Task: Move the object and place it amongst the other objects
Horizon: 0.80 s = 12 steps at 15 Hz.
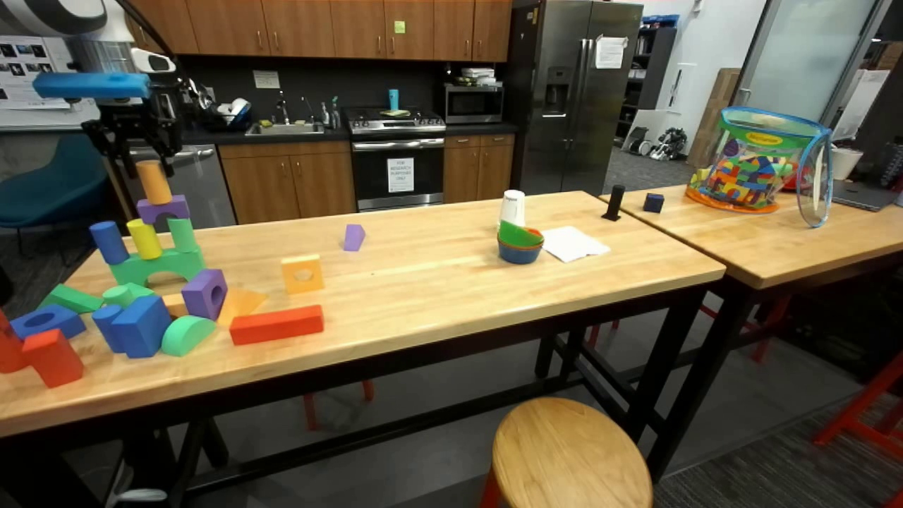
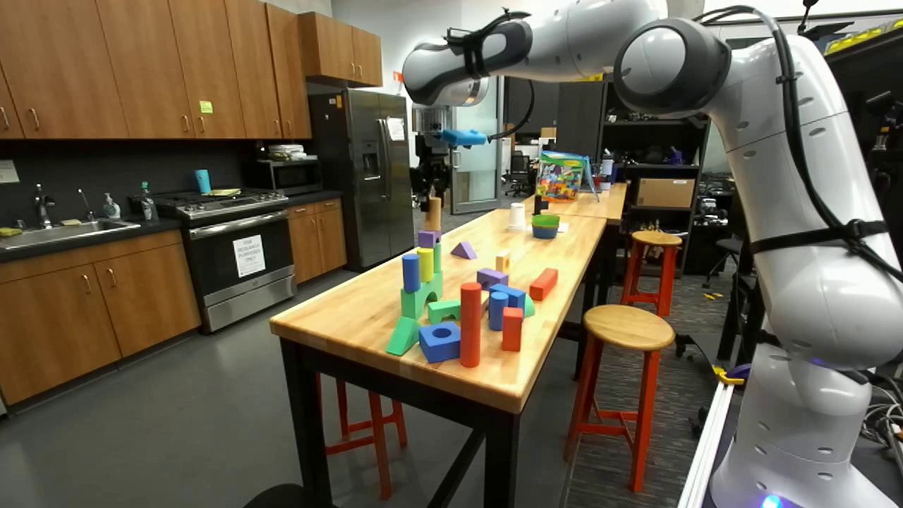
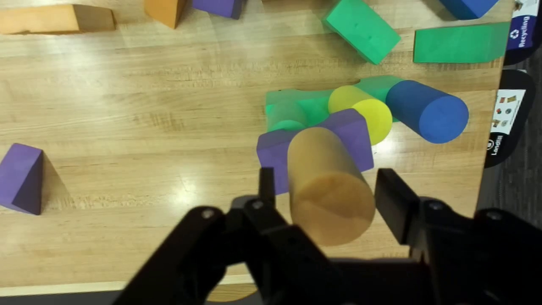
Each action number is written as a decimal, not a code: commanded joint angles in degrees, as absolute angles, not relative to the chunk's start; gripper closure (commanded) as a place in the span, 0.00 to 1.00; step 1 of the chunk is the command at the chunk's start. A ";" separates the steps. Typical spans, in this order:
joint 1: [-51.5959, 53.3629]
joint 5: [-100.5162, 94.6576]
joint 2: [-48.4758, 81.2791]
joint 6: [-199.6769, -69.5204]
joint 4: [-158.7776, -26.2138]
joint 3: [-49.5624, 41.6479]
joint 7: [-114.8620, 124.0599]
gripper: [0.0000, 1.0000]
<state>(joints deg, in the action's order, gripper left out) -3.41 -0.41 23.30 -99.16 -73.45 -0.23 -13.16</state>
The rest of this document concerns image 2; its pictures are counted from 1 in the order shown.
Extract clear bin of toys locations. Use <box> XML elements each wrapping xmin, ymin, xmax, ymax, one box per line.
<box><xmin>535</xmin><ymin>150</ymin><xmax>599</xmax><ymax>202</ymax></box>

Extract kitchen sink with faucet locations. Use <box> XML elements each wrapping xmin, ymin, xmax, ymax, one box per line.
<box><xmin>0</xmin><ymin>181</ymin><xmax>144</xmax><ymax>254</ymax></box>

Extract purple foam square with hole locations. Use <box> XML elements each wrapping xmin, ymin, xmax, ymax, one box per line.
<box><xmin>475</xmin><ymin>265</ymin><xmax>510</xmax><ymax>291</ymax></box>

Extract black shelving unit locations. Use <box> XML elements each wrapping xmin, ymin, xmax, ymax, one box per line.
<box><xmin>601</xmin><ymin>110</ymin><xmax>714</xmax><ymax>184</ymax></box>

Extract red foam cylinder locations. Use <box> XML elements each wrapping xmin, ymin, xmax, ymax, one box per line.
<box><xmin>456</xmin><ymin>278</ymin><xmax>486</xmax><ymax>370</ymax></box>

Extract white paper on oven door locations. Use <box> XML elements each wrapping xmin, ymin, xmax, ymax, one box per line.
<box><xmin>230</xmin><ymin>230</ymin><xmax>267</xmax><ymax>281</ymax></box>

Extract blue foam cylinder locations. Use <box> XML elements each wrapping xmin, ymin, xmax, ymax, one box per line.
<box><xmin>486</xmin><ymin>291</ymin><xmax>510</xmax><ymax>332</ymax></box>

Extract long red foam block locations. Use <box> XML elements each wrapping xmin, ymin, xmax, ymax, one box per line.
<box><xmin>527</xmin><ymin>265</ymin><xmax>562</xmax><ymax>305</ymax></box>

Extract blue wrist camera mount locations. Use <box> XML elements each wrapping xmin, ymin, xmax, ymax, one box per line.
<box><xmin>435</xmin><ymin>123</ymin><xmax>490</xmax><ymax>151</ymax></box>

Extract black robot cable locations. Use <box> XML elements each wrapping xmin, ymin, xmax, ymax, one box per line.
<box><xmin>482</xmin><ymin>78</ymin><xmax>542</xmax><ymax>144</ymax></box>

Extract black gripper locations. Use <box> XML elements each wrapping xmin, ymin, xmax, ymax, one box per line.
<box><xmin>415</xmin><ymin>138</ymin><xmax>453</xmax><ymax>202</ymax></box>

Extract narrow wooden base cabinet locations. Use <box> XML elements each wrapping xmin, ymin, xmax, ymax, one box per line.
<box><xmin>285</xmin><ymin>195</ymin><xmax>349</xmax><ymax>288</ymax></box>

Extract red metal stool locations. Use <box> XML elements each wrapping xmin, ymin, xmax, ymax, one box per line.
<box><xmin>322</xmin><ymin>377</ymin><xmax>412</xmax><ymax>502</ymax></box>

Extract wooden upper cabinets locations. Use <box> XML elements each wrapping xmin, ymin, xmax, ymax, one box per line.
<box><xmin>0</xmin><ymin>0</ymin><xmax>383</xmax><ymax>140</ymax></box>

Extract long wooden table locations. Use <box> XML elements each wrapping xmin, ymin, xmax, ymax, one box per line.
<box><xmin>280</xmin><ymin>332</ymin><xmax>623</xmax><ymax>508</ymax></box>

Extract round wooden stool red legs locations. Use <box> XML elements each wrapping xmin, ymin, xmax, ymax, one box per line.
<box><xmin>617</xmin><ymin>226</ymin><xmax>686</xmax><ymax>318</ymax></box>
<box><xmin>562</xmin><ymin>301</ymin><xmax>676</xmax><ymax>495</ymax></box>

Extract stainless steel microwave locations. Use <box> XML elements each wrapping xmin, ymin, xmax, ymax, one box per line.
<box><xmin>245</xmin><ymin>151</ymin><xmax>322</xmax><ymax>195</ymax></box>

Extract green foam arch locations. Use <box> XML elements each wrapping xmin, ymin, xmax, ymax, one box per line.
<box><xmin>398</xmin><ymin>239</ymin><xmax>446</xmax><ymax>322</ymax></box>

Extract large blue foam block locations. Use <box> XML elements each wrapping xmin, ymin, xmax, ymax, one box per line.
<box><xmin>496</xmin><ymin>281</ymin><xmax>527</xmax><ymax>316</ymax></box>

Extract stainless steel refrigerator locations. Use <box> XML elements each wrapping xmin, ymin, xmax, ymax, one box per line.
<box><xmin>307</xmin><ymin>83</ymin><xmax>417</xmax><ymax>271</ymax></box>

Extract stainless steel oven range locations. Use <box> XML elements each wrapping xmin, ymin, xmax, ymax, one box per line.
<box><xmin>153</xmin><ymin>188</ymin><xmax>298</xmax><ymax>332</ymax></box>

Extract wide wooden base cabinet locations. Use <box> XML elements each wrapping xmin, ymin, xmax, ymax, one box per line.
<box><xmin>0</xmin><ymin>229</ymin><xmax>202</xmax><ymax>406</ymax></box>

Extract blue foam block with hole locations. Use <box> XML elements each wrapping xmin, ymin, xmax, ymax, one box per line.
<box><xmin>415</xmin><ymin>318</ymin><xmax>466</xmax><ymax>363</ymax></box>

